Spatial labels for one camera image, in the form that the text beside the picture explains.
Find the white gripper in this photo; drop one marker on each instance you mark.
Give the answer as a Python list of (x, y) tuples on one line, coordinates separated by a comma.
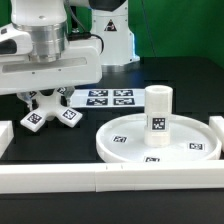
[(79, 65)]

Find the white cross-shaped table base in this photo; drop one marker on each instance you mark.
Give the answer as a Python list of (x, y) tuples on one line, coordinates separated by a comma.
[(50, 107)]

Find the white round table top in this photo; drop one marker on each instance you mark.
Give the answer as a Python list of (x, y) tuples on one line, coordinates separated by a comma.
[(122, 140)]

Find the white marker tag sheet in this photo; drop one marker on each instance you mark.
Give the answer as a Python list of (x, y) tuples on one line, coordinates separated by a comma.
[(102, 98)]

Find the white left fence block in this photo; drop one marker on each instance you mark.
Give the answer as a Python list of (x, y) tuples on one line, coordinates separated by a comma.
[(6, 135)]

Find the white front fence bar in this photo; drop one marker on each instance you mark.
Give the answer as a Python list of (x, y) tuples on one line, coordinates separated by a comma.
[(101, 177)]

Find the white fence block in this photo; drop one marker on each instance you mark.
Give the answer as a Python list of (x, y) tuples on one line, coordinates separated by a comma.
[(6, 135), (217, 125)]

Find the white right fence block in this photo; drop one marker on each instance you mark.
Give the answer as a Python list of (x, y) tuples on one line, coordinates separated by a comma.
[(217, 125)]

